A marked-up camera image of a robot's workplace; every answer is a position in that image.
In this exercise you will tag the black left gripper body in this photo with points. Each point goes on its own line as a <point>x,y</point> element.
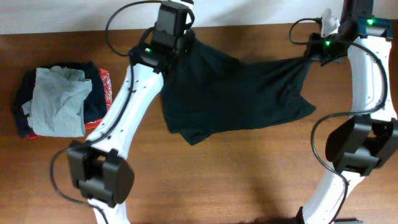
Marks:
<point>186,42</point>

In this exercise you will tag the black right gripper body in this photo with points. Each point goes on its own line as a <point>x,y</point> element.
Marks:
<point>324,49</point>

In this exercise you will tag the dark green t-shirt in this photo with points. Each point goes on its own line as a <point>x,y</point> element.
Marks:
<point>210,92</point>

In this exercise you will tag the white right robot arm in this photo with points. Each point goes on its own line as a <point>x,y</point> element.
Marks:
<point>368,138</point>

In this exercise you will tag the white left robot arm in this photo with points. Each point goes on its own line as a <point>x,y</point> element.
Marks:
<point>98,166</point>

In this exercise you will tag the red printed folded garment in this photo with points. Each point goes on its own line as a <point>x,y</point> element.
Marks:
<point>63,100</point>

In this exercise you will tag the navy folded garment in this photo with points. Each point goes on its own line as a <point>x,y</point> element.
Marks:
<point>95,105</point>

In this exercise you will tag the grey folded t-shirt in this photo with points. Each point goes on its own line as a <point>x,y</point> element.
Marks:
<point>56,107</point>

